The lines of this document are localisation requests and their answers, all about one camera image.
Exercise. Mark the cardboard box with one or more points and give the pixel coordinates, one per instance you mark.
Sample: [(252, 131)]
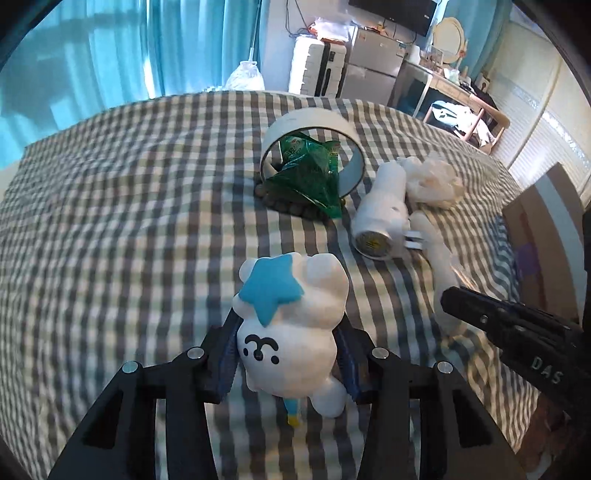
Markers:
[(535, 221)]

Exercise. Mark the white suitcase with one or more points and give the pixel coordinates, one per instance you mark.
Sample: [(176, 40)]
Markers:
[(314, 69)]

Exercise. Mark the wooden side table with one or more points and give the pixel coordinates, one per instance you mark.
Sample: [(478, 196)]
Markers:
[(461, 92)]

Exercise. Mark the round cream mirror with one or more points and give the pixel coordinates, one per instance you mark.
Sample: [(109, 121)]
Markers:
[(449, 39)]

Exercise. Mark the white hair dryer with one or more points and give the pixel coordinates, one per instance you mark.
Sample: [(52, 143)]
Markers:
[(383, 207)]

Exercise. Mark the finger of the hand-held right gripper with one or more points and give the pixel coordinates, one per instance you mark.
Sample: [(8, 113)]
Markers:
[(480, 314)]

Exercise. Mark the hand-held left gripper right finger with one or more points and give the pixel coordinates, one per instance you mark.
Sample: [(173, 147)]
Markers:
[(351, 364)]

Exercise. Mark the white tape roll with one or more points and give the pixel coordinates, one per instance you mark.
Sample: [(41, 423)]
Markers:
[(314, 121)]

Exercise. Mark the green snack bag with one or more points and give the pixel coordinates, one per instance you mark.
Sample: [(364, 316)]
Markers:
[(304, 180)]

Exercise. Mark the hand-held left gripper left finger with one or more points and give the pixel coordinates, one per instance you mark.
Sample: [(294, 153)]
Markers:
[(226, 353)]

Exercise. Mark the white bottle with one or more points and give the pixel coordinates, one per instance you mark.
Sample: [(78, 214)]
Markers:
[(413, 54)]

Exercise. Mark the white plush toy blue star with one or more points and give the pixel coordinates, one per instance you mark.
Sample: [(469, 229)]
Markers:
[(286, 341)]

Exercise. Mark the white flower scrunchie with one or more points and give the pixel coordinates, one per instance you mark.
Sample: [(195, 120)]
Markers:
[(434, 182)]

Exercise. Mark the grey refrigerator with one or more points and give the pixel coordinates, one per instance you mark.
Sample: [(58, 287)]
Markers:
[(374, 64)]

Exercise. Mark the black wall television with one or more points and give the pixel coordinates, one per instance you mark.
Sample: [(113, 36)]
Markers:
[(397, 14)]

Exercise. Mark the white mop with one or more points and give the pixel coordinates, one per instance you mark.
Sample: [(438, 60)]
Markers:
[(244, 76)]

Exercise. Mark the pile of clothes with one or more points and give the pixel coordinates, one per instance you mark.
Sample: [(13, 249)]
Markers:
[(452, 117)]

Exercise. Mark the blue curtain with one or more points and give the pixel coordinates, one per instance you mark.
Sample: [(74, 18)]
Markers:
[(92, 60)]

